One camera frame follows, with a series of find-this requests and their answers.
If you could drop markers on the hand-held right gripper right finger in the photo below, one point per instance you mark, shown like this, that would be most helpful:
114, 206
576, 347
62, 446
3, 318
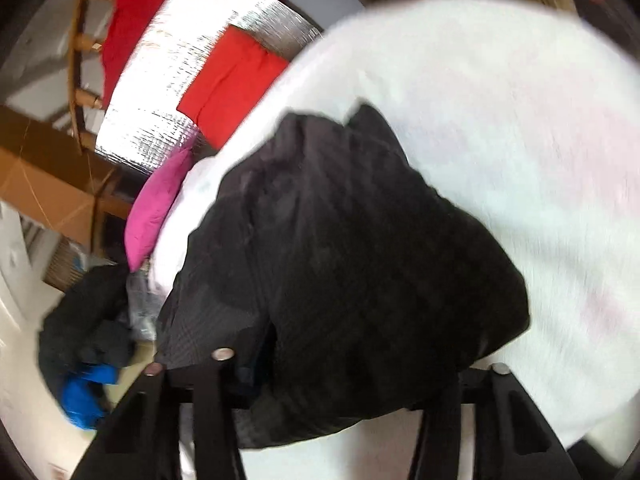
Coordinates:
440, 440

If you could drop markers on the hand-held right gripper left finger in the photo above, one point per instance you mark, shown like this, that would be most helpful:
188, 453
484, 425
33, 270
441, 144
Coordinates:
212, 410

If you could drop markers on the black quilted jacket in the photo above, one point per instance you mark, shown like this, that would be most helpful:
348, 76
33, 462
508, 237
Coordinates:
350, 235

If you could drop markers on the pile of dark clothes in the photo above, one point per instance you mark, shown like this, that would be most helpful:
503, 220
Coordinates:
80, 320

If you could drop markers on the grey crumpled cloth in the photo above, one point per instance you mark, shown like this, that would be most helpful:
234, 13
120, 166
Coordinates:
145, 305

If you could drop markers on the blue garment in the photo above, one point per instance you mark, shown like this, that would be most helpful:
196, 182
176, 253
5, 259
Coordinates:
85, 400

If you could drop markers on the brown woven crate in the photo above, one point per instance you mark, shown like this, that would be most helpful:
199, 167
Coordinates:
67, 267

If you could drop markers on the pink pillow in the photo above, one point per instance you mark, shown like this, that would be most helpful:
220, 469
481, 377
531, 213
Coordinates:
150, 210

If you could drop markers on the brown cardboard box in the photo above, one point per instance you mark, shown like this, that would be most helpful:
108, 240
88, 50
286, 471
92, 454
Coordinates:
40, 180

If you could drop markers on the silver foil mat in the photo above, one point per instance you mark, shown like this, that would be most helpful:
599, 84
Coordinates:
165, 90

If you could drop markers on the folded red cloth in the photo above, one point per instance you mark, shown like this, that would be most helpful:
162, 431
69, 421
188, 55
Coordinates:
230, 80

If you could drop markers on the white blanket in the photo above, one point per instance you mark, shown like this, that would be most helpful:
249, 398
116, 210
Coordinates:
500, 110

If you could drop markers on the wooden chair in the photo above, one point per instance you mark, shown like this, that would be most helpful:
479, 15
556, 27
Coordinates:
75, 60

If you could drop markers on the large red cloth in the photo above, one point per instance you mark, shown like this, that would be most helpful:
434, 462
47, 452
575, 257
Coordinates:
135, 10

